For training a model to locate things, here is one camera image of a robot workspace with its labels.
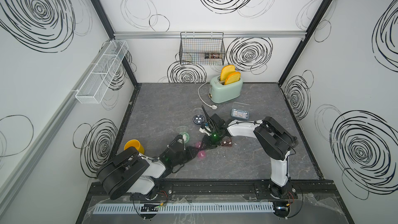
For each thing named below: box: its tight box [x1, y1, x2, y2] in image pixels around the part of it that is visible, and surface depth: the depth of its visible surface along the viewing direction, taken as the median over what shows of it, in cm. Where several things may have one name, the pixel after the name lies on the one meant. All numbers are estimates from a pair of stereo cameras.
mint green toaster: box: [208, 76, 244, 104], surface depth 103 cm
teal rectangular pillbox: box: [231, 108, 249, 120], surface depth 104 cm
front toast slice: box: [224, 71, 241, 86], surface depth 98 cm
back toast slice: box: [220, 64, 236, 82], surface depth 101 cm
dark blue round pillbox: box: [192, 114, 205, 125], surface depth 101 cm
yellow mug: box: [123, 139, 145, 155], surface depth 82 cm
